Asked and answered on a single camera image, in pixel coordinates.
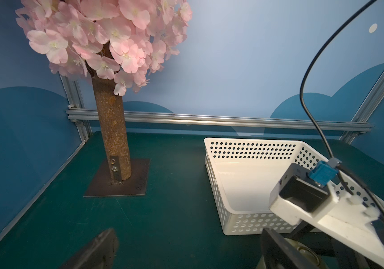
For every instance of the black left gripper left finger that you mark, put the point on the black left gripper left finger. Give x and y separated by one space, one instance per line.
99 253

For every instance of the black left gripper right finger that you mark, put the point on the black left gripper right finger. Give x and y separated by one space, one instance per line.
279 252

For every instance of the white perforated plastic basket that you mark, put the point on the white perforated plastic basket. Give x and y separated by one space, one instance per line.
243 172

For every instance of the dark square tree base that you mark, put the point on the dark square tree base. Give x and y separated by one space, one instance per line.
102 185

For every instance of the brown tree trunk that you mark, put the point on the brown tree trunk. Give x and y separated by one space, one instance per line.
110 111

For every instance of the pink cherry blossom tree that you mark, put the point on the pink cherry blossom tree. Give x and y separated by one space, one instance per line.
117 41

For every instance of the aluminium frame rail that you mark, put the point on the aluminium frame rail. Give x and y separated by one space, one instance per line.
82 117

